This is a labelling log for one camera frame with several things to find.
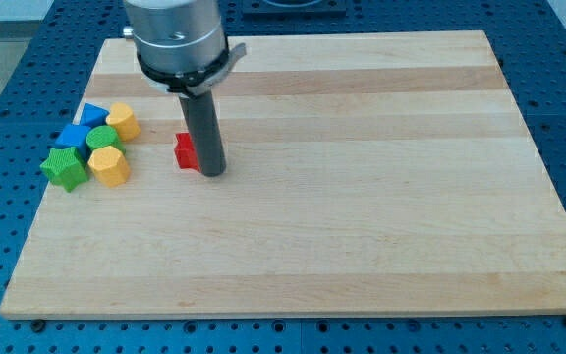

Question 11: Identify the green star block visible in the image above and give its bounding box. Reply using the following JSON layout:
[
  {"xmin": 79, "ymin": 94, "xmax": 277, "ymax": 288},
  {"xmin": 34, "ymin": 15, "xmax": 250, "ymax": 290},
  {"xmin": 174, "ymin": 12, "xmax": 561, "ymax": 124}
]
[{"xmin": 39, "ymin": 147, "xmax": 89, "ymax": 193}]

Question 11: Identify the wooden board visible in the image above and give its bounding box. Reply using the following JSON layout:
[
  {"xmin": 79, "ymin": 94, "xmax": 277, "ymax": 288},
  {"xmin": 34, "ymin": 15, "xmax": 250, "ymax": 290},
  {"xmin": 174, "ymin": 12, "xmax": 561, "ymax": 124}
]
[{"xmin": 0, "ymin": 30, "xmax": 566, "ymax": 320}]

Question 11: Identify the yellow heart block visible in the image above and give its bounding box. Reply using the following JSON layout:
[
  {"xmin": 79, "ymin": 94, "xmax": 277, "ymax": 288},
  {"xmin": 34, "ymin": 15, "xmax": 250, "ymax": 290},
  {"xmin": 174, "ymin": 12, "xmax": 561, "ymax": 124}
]
[{"xmin": 105, "ymin": 102, "xmax": 141, "ymax": 141}]

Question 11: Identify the green cylinder block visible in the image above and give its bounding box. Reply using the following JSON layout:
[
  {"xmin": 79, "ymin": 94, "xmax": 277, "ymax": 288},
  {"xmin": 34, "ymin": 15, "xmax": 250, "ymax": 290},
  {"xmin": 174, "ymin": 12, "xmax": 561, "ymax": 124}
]
[{"xmin": 85, "ymin": 125, "xmax": 126, "ymax": 153}]

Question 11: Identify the blue cube block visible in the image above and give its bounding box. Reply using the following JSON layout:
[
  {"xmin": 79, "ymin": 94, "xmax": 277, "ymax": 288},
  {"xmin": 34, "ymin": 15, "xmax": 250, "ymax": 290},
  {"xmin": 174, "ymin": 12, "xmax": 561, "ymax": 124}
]
[{"xmin": 55, "ymin": 124, "xmax": 91, "ymax": 161}]

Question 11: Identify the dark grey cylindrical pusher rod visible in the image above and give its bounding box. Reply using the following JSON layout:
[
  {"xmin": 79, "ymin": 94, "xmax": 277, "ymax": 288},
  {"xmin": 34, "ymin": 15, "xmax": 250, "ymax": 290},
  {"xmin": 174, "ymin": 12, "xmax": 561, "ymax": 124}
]
[{"xmin": 180, "ymin": 92, "xmax": 226, "ymax": 177}]

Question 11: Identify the black mounting plate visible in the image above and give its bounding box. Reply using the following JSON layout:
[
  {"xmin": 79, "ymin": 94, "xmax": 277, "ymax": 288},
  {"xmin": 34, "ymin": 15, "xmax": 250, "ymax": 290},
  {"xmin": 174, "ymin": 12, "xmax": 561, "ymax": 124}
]
[{"xmin": 241, "ymin": 0, "xmax": 348, "ymax": 17}]

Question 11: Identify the blue triangle block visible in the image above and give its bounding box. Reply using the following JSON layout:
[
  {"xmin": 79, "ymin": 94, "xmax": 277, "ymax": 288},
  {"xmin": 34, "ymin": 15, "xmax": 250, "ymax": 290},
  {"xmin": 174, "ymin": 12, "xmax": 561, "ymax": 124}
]
[{"xmin": 79, "ymin": 103, "xmax": 109, "ymax": 128}]

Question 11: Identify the yellow hexagon block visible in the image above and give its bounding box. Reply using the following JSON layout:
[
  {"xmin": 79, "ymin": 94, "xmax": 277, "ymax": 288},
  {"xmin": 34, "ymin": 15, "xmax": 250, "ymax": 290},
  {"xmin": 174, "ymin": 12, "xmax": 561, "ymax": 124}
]
[{"xmin": 88, "ymin": 146, "xmax": 131, "ymax": 188}]

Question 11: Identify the red star block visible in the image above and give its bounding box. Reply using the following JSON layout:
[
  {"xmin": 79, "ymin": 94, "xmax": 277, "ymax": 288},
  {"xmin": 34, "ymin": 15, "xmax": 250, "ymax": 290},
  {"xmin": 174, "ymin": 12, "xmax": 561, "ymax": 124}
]
[{"xmin": 174, "ymin": 132, "xmax": 200, "ymax": 171}]

